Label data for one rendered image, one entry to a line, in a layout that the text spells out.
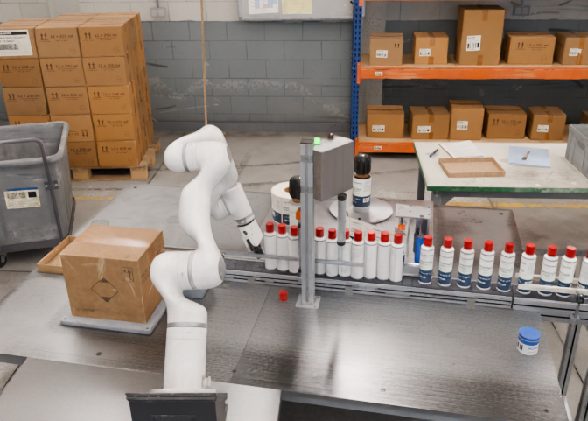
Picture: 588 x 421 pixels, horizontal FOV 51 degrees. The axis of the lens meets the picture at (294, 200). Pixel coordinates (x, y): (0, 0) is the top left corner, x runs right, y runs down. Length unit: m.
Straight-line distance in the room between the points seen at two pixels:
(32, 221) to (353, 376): 2.98
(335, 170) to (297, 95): 4.66
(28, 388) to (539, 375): 1.67
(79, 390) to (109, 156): 3.85
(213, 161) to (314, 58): 4.80
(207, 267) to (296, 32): 5.01
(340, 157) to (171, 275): 0.73
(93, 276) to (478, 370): 1.38
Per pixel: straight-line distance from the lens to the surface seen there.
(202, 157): 2.03
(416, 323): 2.38
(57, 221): 4.54
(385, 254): 2.46
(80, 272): 2.39
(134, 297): 2.34
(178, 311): 1.88
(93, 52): 5.60
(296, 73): 6.77
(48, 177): 4.39
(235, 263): 2.63
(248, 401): 2.05
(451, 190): 3.62
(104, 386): 2.19
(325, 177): 2.17
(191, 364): 1.87
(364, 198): 2.99
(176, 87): 7.03
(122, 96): 5.63
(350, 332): 2.31
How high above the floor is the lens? 2.22
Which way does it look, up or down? 25 degrees down
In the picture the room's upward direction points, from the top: 1 degrees counter-clockwise
